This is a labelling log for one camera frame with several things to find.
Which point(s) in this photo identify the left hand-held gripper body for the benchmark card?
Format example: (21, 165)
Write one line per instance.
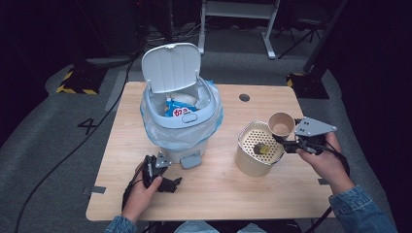
(150, 171)

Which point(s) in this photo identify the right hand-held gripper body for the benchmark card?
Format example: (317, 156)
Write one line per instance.
(311, 129)

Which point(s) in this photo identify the brown paper cup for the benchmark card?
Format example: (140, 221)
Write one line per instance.
(281, 124)

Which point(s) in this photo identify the used tea bag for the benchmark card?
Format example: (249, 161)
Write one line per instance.
(262, 149)

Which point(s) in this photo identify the beige strainer bucket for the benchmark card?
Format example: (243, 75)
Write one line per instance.
(252, 166)

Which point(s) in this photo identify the blue and orange snack packet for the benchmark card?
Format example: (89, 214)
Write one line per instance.
(179, 110)

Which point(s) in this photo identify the white and blue pedal bin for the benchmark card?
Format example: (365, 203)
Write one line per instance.
(171, 66)

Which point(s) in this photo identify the person's left hand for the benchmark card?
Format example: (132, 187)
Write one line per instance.
(139, 197)

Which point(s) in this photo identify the person's right hand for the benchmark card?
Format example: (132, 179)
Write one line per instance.
(327, 165)

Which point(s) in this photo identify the yellow and black striped base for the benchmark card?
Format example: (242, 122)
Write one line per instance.
(307, 87)
(81, 82)

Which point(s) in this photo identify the translucent blue bin bag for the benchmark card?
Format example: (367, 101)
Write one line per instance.
(168, 137)

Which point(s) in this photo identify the grey tape piece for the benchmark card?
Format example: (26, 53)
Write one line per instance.
(324, 181)
(97, 189)

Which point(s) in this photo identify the dark slanted pole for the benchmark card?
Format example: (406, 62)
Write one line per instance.
(324, 39)

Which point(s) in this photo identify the black tripod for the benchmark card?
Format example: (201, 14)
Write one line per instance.
(302, 32)

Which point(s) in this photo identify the white desk frame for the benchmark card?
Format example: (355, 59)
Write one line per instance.
(238, 9)

